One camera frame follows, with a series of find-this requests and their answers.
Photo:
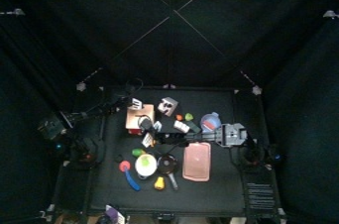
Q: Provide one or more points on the small green toy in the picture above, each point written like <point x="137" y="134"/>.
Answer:
<point x="189" y="117"/>

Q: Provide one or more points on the dark green toy block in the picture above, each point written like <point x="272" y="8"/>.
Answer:
<point x="194" y="127"/>

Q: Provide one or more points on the white bowl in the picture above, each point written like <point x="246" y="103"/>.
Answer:
<point x="146" y="166"/>

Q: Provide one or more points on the blue spatula with red head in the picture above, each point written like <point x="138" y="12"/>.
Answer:
<point x="130" y="176"/>

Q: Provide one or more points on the wooden cutting board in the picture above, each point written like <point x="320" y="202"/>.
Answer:
<point x="137" y="117"/>

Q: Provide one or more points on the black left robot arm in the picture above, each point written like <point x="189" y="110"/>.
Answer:
<point x="73" y="120"/>

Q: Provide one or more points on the black table-edge camera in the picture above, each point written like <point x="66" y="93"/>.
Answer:
<point x="166" y="216"/>

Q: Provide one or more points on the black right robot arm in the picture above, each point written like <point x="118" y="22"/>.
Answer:
<point x="231" y="134"/>

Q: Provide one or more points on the white toy block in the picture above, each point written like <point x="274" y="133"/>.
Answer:
<point x="182" y="126"/>

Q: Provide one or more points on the yellow toy pear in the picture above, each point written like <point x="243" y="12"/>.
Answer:
<point x="159" y="183"/>

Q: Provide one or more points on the grey cube toy with face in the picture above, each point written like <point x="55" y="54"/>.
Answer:
<point x="167" y="106"/>

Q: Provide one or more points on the blue bowl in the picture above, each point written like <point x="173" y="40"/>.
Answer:
<point x="211" y="123"/>

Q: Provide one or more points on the grey frame corner bracket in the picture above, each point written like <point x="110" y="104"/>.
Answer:
<point x="81" y="86"/>
<point x="17" y="12"/>
<point x="257" y="90"/>
<point x="330" y="14"/>
<point x="169" y="86"/>

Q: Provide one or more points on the black frying pan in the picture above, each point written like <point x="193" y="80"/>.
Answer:
<point x="167" y="165"/>

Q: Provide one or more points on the green toy leaf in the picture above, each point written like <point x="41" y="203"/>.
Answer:
<point x="145" y="161"/>

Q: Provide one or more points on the red toy piece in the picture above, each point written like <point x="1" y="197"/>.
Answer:
<point x="210" y="124"/>

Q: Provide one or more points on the green toy pepper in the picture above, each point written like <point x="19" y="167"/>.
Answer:
<point x="137" y="152"/>

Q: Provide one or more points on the pink tray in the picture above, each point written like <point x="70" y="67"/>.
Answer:
<point x="197" y="163"/>

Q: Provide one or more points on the small orange toy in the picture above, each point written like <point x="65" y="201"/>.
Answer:
<point x="179" y="117"/>

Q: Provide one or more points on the purple and white object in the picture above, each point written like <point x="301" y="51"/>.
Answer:
<point x="114" y="214"/>

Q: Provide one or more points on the wooden drawer with red front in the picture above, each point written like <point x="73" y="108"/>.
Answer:
<point x="135" y="132"/>

